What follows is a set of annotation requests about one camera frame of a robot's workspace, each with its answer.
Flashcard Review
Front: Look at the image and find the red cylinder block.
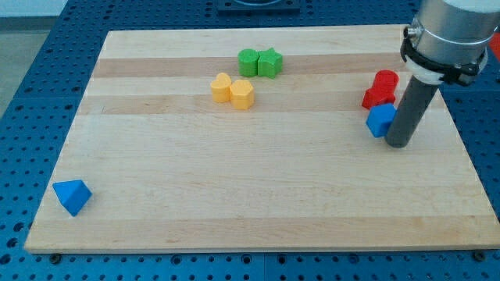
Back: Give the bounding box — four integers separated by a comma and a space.
372, 69, 399, 93

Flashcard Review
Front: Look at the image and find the blue cube block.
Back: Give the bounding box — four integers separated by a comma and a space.
366, 103, 397, 138

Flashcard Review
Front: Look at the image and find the yellow hexagon block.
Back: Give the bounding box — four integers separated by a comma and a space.
230, 80, 255, 110

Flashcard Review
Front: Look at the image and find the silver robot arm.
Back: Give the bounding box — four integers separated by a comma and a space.
400, 0, 499, 86

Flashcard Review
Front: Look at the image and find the red star block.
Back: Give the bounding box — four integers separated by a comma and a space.
361, 87, 396, 109

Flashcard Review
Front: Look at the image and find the dark robot base mount plate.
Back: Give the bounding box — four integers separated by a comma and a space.
213, 0, 301, 14

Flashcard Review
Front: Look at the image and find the light wooden board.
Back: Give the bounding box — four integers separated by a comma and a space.
25, 25, 499, 254

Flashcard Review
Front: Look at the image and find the yellow heart block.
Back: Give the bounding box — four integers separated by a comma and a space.
210, 73, 232, 103

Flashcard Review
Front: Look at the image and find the green star block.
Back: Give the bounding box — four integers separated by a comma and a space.
257, 48, 283, 79

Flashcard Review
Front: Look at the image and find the blue triangle block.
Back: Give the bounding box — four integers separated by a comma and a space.
52, 180, 92, 217

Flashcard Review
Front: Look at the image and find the green cylinder block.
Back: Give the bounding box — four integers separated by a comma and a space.
237, 48, 259, 77

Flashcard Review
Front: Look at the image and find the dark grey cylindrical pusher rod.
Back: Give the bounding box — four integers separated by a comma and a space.
384, 76, 438, 148

